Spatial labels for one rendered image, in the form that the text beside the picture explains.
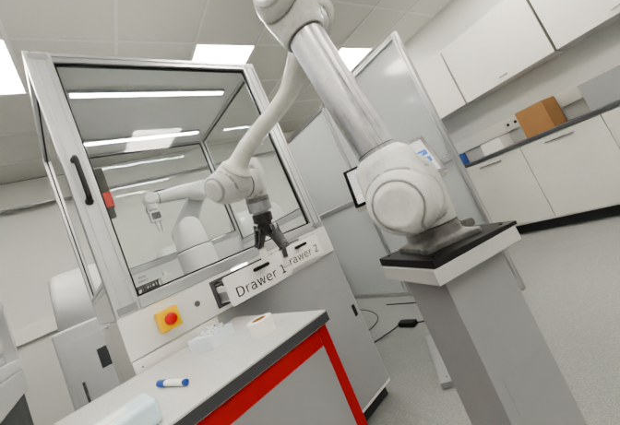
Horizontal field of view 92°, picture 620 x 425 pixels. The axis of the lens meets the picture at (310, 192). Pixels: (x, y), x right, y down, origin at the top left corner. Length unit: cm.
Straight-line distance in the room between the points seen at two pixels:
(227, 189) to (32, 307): 376
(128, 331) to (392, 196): 99
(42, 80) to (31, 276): 326
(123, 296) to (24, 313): 331
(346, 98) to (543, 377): 86
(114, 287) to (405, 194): 101
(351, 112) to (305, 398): 67
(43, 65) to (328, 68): 114
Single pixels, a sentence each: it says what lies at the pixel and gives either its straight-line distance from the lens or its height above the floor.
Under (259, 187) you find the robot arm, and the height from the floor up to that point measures 117.
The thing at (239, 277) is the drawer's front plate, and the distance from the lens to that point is 121.
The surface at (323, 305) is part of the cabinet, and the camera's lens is 160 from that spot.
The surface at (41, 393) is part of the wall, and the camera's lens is 456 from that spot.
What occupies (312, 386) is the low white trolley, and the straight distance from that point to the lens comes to 84.
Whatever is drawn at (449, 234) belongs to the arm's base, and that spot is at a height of 80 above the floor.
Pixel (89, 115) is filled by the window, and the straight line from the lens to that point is 150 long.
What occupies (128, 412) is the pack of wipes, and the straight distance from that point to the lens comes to 72.
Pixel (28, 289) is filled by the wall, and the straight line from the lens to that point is 455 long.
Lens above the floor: 97
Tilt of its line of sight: 6 degrees up
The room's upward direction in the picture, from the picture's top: 24 degrees counter-clockwise
